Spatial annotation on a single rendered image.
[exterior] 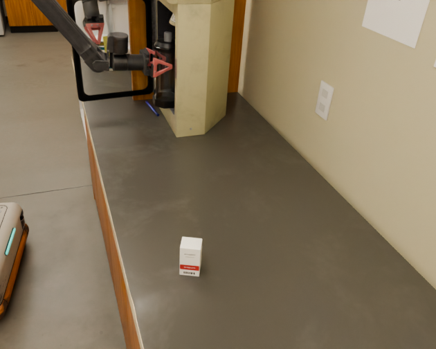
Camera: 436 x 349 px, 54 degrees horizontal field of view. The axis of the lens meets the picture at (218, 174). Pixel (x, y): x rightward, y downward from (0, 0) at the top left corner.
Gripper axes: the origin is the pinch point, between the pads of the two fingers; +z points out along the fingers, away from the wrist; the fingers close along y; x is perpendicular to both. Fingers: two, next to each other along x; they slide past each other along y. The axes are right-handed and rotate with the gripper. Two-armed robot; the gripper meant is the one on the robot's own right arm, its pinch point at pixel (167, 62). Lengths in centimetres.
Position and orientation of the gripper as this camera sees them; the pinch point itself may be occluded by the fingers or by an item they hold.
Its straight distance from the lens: 162.8
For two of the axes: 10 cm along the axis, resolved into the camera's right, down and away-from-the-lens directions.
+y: -3.4, -5.3, 7.8
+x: -1.2, 8.4, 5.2
